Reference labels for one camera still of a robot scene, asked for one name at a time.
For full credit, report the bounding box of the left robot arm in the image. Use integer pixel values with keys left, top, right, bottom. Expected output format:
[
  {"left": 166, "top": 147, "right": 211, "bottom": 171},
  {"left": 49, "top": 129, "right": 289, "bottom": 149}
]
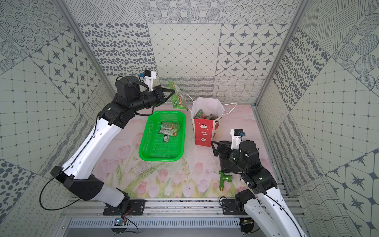
[{"left": 51, "top": 76, "right": 175, "bottom": 213}]

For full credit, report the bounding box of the black round connector board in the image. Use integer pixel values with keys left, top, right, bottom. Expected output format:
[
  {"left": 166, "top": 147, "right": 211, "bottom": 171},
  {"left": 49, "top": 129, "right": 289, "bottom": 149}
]
[{"left": 239, "top": 218, "right": 255, "bottom": 234}]

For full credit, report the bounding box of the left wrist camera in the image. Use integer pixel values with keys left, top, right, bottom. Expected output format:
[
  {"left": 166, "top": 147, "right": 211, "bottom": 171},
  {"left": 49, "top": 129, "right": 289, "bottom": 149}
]
[{"left": 140, "top": 70, "right": 157, "bottom": 91}]

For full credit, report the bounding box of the aluminium mounting rail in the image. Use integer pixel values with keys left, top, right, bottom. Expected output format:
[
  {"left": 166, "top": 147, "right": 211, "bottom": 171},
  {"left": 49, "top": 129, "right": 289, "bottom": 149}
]
[{"left": 59, "top": 197, "right": 306, "bottom": 219}]

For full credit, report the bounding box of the green plastic faucet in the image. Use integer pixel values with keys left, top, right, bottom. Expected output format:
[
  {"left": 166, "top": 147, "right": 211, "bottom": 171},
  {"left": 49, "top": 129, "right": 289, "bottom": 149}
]
[{"left": 219, "top": 171, "right": 233, "bottom": 191}]

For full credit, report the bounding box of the green soup packet back side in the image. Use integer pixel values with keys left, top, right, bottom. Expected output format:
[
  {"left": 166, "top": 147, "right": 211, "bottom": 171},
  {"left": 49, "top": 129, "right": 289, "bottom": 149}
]
[{"left": 159, "top": 122, "right": 181, "bottom": 137}]

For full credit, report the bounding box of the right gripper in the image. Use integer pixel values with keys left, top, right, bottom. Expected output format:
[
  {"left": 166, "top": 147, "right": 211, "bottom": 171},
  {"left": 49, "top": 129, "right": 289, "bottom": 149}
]
[{"left": 211, "top": 141, "right": 247, "bottom": 172}]

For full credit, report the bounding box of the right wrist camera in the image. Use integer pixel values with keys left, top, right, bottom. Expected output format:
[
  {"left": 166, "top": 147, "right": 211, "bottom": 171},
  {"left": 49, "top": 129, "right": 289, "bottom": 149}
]
[{"left": 231, "top": 129, "right": 245, "bottom": 150}]

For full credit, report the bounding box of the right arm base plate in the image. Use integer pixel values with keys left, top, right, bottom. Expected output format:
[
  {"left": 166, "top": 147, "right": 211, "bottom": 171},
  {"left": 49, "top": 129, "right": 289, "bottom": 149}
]
[{"left": 220, "top": 199, "right": 247, "bottom": 216}]

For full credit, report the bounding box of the black plastic tool case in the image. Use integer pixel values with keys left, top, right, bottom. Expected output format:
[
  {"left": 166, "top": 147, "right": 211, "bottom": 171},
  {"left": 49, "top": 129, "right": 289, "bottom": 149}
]
[{"left": 220, "top": 140, "right": 261, "bottom": 174}]

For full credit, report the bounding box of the green red soup packet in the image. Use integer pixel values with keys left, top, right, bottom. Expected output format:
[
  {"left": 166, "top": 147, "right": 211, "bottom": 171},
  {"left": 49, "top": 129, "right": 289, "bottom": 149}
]
[{"left": 194, "top": 109, "right": 218, "bottom": 120}]

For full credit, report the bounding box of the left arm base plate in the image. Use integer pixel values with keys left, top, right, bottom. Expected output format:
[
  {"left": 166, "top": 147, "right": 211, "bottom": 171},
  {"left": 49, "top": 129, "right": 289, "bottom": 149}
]
[{"left": 103, "top": 199, "right": 147, "bottom": 216}]

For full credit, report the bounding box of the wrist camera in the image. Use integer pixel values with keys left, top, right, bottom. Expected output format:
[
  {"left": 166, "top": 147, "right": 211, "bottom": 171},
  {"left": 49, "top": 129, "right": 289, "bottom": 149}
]
[
  {"left": 231, "top": 129, "right": 245, "bottom": 150},
  {"left": 140, "top": 70, "right": 157, "bottom": 91}
]

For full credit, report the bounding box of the small green circuit board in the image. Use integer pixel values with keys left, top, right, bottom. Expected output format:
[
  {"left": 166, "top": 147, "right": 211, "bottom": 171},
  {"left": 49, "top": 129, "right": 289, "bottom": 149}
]
[{"left": 114, "top": 218, "right": 126, "bottom": 226}]

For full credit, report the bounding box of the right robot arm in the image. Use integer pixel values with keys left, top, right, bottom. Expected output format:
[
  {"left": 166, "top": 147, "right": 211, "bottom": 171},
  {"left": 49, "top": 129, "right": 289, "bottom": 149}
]
[{"left": 211, "top": 140, "right": 307, "bottom": 237}]

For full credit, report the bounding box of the green plastic basket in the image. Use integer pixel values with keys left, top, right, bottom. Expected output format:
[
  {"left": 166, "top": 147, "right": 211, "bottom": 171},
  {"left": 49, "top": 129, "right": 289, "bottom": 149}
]
[{"left": 139, "top": 111, "right": 186, "bottom": 162}]

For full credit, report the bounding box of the white red paper gift bag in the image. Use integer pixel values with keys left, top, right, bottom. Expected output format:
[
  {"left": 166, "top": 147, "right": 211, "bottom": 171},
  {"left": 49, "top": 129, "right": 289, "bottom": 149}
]
[{"left": 189, "top": 97, "right": 237, "bottom": 147}]

